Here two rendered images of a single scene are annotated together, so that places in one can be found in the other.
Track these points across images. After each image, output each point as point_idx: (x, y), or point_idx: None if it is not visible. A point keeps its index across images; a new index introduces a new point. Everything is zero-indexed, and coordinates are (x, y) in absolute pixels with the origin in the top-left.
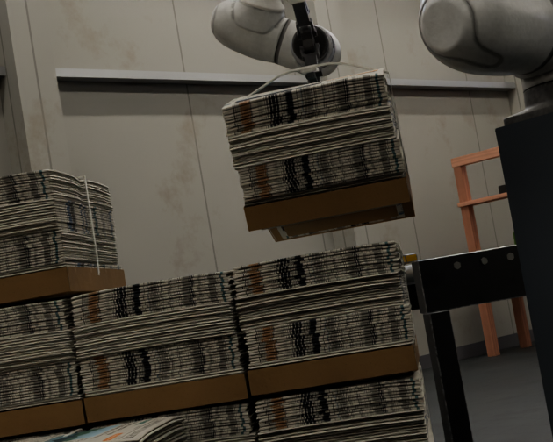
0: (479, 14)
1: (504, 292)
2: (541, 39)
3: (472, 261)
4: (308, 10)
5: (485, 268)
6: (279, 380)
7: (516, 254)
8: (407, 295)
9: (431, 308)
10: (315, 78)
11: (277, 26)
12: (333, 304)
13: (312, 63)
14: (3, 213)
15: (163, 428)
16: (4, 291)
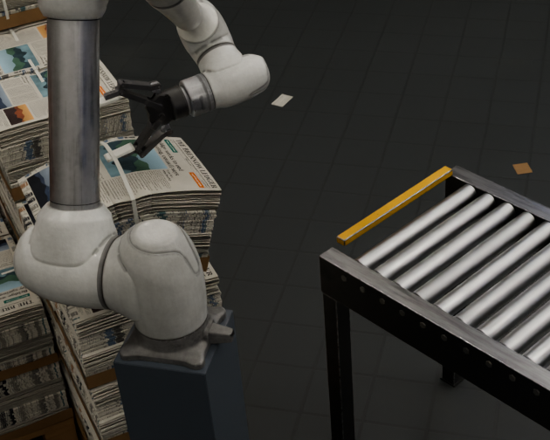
0: (19, 279)
1: (374, 319)
2: (82, 305)
3: (355, 284)
4: (155, 87)
5: (363, 295)
6: (61, 329)
7: (387, 303)
8: (216, 305)
9: (324, 291)
10: (134, 153)
11: (196, 53)
12: (67, 321)
13: (141, 136)
14: None
15: None
16: (2, 175)
